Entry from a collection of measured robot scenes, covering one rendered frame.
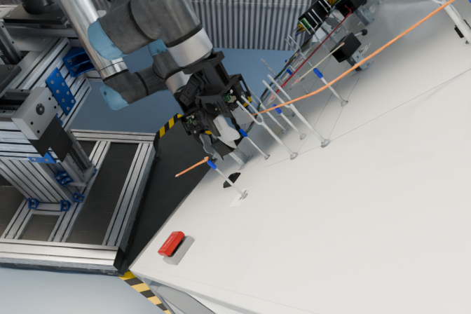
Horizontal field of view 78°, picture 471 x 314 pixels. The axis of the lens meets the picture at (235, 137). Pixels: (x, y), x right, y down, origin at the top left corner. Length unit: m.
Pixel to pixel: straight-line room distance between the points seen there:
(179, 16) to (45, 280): 1.72
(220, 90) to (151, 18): 0.17
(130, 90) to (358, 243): 0.70
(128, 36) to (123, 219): 1.30
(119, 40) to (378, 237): 0.48
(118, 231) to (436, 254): 1.55
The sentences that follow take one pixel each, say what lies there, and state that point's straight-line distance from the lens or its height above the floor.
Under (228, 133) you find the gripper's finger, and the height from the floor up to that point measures 1.23.
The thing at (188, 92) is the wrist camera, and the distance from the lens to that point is 0.61.
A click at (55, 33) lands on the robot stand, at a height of 1.08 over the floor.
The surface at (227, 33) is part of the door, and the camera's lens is 3.08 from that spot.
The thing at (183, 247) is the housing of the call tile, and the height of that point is 1.12.
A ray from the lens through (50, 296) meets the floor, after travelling 1.97.
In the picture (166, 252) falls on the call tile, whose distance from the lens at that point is 0.59.
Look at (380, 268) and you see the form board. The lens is 0.27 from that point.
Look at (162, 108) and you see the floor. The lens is 2.52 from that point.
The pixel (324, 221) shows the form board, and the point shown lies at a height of 1.38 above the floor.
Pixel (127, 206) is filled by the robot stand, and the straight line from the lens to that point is 1.75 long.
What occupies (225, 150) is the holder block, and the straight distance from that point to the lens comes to 0.68.
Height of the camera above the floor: 1.68
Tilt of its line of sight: 49 degrees down
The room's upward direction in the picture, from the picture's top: straight up
